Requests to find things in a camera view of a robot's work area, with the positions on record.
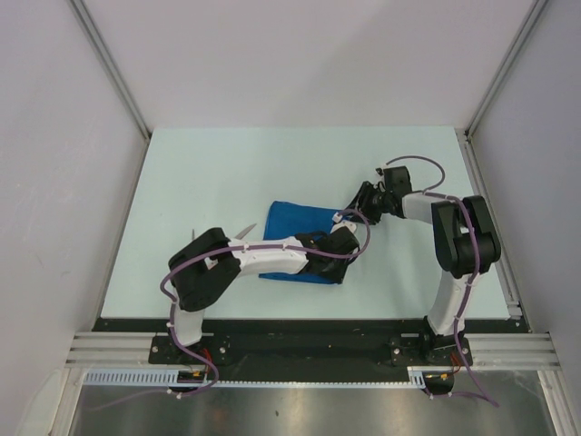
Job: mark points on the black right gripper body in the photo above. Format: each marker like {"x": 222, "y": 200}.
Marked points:
{"x": 379, "y": 200}

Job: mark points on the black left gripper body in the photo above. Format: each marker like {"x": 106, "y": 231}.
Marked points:
{"x": 335, "y": 271}

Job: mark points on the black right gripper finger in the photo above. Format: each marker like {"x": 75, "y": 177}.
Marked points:
{"x": 362, "y": 197}
{"x": 371, "y": 212}

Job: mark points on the blue satin napkin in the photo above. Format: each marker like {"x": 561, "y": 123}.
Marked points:
{"x": 286, "y": 219}

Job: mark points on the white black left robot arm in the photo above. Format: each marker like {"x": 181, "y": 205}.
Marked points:
{"x": 201, "y": 272}

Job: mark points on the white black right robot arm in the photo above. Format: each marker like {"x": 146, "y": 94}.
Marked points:
{"x": 465, "y": 239}

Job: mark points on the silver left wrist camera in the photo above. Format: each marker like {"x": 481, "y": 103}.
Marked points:
{"x": 339, "y": 221}

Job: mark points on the aluminium right corner post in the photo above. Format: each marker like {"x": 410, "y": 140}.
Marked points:
{"x": 516, "y": 48}

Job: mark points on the aluminium corner post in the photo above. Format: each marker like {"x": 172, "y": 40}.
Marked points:
{"x": 95, "y": 38}
{"x": 516, "y": 48}

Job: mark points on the aluminium front frame rail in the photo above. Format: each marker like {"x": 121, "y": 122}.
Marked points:
{"x": 503, "y": 351}

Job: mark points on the aluminium left corner post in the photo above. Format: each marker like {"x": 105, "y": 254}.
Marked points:
{"x": 95, "y": 38}

